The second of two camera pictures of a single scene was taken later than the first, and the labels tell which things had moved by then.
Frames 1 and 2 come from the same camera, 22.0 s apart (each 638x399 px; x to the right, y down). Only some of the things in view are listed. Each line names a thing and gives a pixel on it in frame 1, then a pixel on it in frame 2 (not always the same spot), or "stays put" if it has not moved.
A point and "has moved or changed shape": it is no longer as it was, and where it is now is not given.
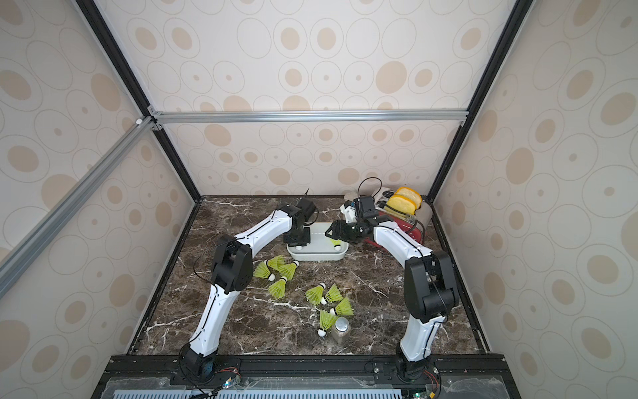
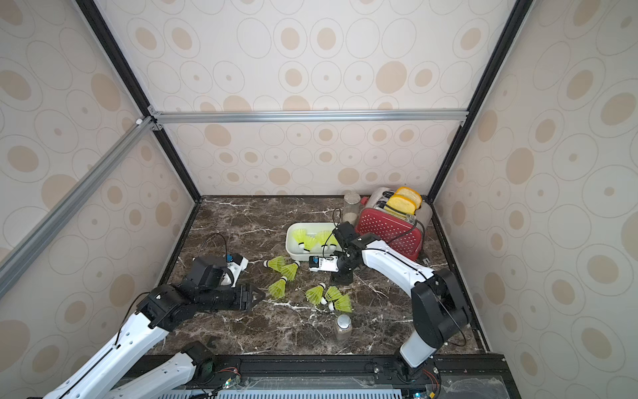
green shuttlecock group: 288,270 stays put
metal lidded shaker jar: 341,331 stays put
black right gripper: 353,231 -> 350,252
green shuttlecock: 315,294 stays put
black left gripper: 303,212 -> 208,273
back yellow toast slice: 409,194 stays put
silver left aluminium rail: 45,231 stays put
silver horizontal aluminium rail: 156,118 stays put
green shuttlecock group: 263,272 has moved or changed shape
